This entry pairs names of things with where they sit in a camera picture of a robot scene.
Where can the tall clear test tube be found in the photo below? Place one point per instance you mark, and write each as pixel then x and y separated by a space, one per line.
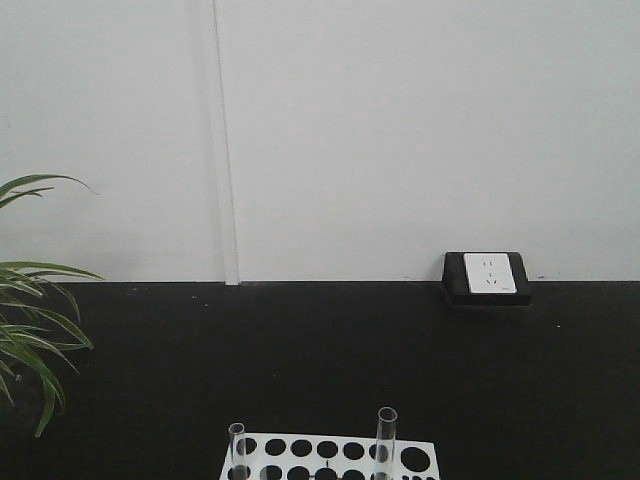
pixel 386 440

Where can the short clear test tube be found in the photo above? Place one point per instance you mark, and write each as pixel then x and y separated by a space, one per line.
pixel 237 449

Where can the black white power socket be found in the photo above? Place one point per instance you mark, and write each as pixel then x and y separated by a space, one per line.
pixel 486 279

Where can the white test tube rack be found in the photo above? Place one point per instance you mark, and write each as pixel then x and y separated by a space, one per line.
pixel 304 456

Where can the green spider plant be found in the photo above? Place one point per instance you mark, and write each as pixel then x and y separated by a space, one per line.
pixel 28 331

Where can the white wall cable duct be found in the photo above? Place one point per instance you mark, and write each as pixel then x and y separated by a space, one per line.
pixel 223 167

